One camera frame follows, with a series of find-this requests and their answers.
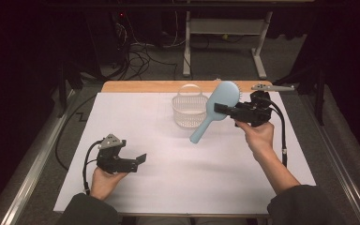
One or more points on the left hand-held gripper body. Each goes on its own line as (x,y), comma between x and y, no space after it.
(109,159)

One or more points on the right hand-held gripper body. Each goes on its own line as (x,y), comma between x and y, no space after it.
(256,112)

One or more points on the light blue hairbrush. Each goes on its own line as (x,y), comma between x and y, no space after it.
(223,93)

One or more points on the white plastic basket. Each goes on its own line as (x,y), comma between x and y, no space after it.
(187,109)

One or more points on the person's left hand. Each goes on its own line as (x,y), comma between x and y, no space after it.
(103,184)

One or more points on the person's right hand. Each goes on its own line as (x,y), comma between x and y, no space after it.
(259,139)

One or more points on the white paper sheet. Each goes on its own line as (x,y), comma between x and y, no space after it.
(184,175)

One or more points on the wooden table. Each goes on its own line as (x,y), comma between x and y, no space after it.
(137,86)

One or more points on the black stand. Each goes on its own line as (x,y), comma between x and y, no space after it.
(63,90)
(319,100)

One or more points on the dark computer tower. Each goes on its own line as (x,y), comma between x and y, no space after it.
(106,40)

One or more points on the metal rail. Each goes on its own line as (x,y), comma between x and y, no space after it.
(340,156)
(34,172)

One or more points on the white metal desk frame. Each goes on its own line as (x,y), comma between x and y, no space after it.
(225,26)

